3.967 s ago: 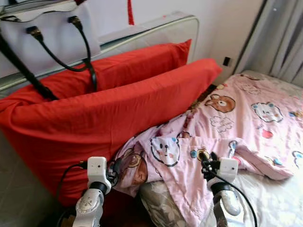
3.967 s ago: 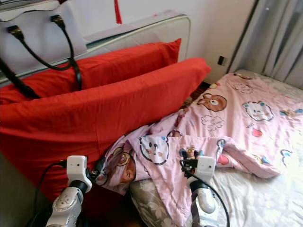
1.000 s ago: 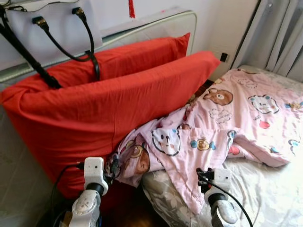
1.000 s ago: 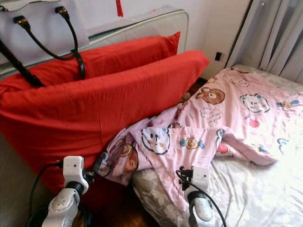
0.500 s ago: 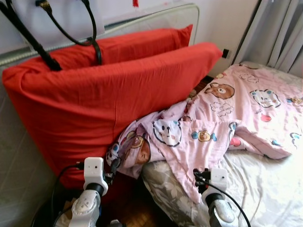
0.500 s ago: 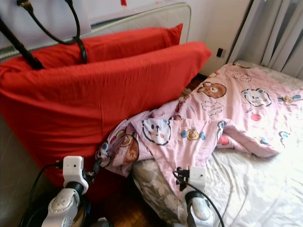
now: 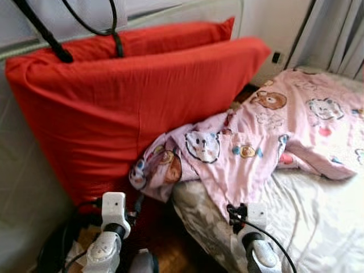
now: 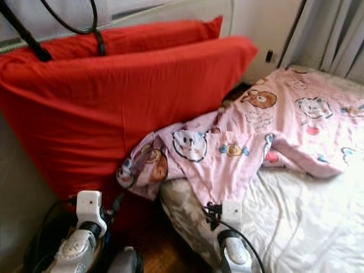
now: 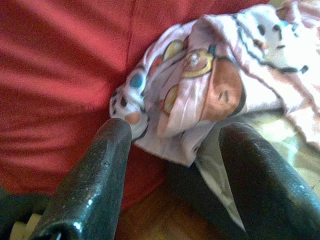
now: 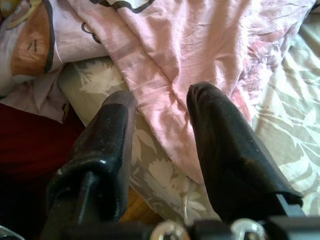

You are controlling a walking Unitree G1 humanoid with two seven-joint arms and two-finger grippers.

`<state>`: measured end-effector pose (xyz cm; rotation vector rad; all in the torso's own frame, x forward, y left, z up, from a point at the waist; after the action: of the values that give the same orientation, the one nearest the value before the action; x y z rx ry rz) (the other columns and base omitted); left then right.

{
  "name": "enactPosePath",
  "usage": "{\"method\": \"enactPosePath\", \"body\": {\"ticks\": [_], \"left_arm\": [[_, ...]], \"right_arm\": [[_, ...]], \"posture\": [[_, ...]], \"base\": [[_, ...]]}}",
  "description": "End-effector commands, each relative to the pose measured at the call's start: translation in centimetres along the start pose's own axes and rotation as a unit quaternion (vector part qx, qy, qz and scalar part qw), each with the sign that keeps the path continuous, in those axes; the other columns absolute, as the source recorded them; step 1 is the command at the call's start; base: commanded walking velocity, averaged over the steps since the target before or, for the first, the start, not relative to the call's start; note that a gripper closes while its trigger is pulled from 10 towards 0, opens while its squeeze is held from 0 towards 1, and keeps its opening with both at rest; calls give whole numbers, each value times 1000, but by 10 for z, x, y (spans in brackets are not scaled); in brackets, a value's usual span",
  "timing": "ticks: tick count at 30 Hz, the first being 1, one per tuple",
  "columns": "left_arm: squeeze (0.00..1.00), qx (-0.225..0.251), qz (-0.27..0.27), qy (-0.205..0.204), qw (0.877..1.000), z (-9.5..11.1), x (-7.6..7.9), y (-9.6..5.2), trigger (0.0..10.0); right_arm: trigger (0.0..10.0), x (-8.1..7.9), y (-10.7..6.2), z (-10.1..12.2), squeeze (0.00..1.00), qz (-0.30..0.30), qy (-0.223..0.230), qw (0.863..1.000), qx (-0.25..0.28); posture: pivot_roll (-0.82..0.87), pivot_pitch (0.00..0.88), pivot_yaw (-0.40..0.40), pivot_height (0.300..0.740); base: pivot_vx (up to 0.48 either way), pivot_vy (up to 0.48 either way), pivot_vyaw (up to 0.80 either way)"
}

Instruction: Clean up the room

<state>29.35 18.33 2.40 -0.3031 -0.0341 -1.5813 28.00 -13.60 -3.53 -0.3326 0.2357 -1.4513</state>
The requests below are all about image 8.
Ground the pink cartoon blanket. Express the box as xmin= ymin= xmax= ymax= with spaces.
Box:
xmin=117 ymin=67 xmax=364 ymax=220

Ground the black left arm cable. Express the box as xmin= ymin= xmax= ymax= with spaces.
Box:
xmin=34 ymin=196 xmax=80 ymax=273

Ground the grey curtain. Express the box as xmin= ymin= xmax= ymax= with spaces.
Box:
xmin=282 ymin=0 xmax=364 ymax=75

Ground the black twin gooseneck holder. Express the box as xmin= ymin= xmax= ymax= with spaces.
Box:
xmin=41 ymin=0 xmax=107 ymax=56

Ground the black pole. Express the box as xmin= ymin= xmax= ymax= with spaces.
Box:
xmin=0 ymin=0 xmax=53 ymax=62

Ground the pale lilac panel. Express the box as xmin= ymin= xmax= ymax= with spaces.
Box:
xmin=0 ymin=0 xmax=111 ymax=49

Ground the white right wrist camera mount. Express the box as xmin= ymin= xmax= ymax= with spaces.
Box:
xmin=222 ymin=200 xmax=244 ymax=231

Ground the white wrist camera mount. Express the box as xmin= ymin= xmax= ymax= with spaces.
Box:
xmin=77 ymin=191 xmax=107 ymax=231
xmin=222 ymin=200 xmax=244 ymax=231

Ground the bed with beige floral sheet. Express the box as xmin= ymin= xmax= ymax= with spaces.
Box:
xmin=159 ymin=64 xmax=364 ymax=273

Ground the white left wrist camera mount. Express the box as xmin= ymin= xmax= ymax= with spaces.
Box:
xmin=77 ymin=191 xmax=107 ymax=231

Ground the big red fabric cushion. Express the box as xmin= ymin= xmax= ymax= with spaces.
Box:
xmin=0 ymin=36 xmax=258 ymax=214
xmin=34 ymin=15 xmax=224 ymax=60

